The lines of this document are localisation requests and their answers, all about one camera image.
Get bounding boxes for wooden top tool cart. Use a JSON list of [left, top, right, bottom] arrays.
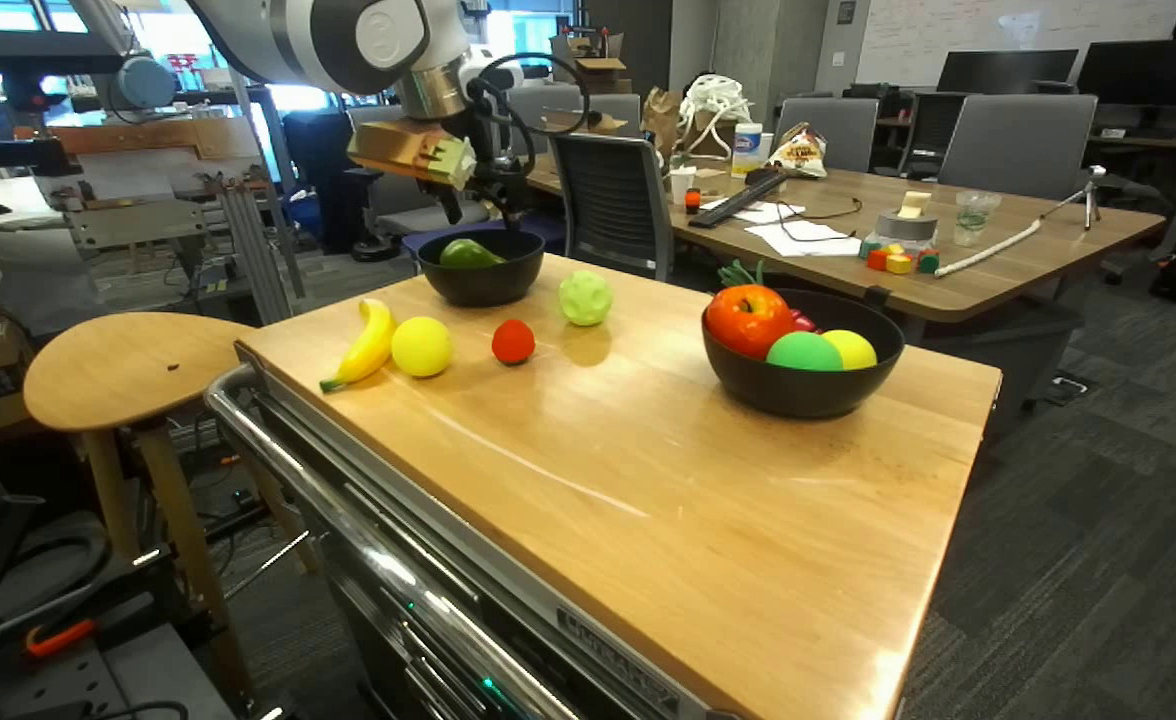
[[211, 255, 1006, 720]]

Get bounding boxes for black mesh office chair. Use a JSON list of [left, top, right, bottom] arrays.
[[539, 126, 679, 284]]

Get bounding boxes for white stick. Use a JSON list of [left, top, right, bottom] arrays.
[[934, 217, 1050, 280]]

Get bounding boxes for black computer monitor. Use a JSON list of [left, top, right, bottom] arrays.
[[1077, 36, 1176, 113], [938, 49, 1086, 96]]

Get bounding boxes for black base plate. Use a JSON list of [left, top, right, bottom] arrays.
[[0, 617, 240, 720]]

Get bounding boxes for yellow banana toy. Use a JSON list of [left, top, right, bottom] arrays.
[[316, 297, 400, 394]]

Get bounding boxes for small black bowl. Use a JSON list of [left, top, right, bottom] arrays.
[[418, 223, 549, 311]]

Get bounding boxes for grey office chair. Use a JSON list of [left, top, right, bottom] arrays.
[[506, 79, 588, 154], [772, 93, 883, 177], [938, 93, 1102, 203]]

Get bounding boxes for crumpled white bag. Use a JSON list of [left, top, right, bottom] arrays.
[[770, 122, 834, 179]]

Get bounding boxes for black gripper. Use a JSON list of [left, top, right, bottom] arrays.
[[403, 173, 508, 232]]

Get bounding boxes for orange fruit toy green stem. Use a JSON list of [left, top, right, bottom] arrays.
[[699, 255, 805, 362]]

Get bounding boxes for red strawberry toy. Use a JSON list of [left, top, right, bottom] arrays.
[[488, 315, 539, 369]]

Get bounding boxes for black power strip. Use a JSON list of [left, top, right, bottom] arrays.
[[687, 160, 800, 232]]

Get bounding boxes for white rope bundle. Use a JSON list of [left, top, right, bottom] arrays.
[[678, 71, 757, 154]]

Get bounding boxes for orange handled clamp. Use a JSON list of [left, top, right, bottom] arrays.
[[20, 610, 100, 662]]

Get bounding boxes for round wooden stool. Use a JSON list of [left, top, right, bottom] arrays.
[[20, 311, 265, 711]]

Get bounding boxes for white paper sheet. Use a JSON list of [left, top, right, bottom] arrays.
[[751, 217, 866, 260], [731, 196, 805, 226]]

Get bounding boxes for aluminium frame stand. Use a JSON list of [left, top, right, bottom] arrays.
[[63, 182, 298, 328]]

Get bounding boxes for small silver tripod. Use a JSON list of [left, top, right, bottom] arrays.
[[1064, 160, 1111, 232]]

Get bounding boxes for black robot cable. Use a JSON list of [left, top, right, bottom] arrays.
[[464, 51, 591, 182]]

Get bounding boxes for wooden conference table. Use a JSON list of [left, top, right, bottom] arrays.
[[483, 143, 1168, 328]]

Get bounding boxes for clear plastic bottle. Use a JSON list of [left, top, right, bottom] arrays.
[[728, 121, 770, 179]]

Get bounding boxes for green round fruit toy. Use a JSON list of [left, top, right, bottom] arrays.
[[766, 328, 847, 377]]

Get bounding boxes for clear plastic cup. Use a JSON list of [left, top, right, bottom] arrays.
[[952, 187, 1006, 243]]

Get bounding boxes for large black bowl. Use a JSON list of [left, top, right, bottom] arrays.
[[696, 284, 907, 422]]

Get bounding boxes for yellow round fruit toy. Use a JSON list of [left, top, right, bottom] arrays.
[[388, 311, 462, 385], [822, 325, 881, 377]]

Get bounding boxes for chrome cart handle bar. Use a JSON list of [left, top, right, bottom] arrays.
[[204, 362, 591, 720]]

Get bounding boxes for green pear toy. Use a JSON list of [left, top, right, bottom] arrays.
[[438, 234, 508, 270]]

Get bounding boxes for light green dimpled ball toy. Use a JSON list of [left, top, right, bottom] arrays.
[[556, 268, 616, 332]]

